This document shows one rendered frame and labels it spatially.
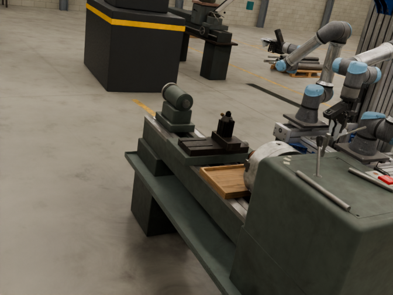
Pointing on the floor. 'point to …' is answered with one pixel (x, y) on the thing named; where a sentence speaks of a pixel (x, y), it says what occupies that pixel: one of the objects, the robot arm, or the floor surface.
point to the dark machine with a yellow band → (133, 44)
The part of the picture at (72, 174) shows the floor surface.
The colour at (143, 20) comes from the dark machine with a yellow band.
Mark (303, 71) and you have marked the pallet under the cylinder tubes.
